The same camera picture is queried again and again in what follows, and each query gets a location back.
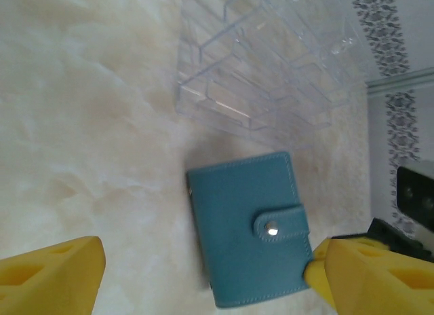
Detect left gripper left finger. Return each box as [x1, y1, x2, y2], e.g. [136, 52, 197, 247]
[0, 236, 106, 315]

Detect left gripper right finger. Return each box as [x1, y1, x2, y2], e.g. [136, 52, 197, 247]
[302, 239, 434, 315]

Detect blue leather card holder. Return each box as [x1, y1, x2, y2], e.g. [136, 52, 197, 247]
[186, 151, 315, 310]

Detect clear acrylic tiered organizer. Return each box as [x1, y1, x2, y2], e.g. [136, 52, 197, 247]
[174, 0, 357, 149]

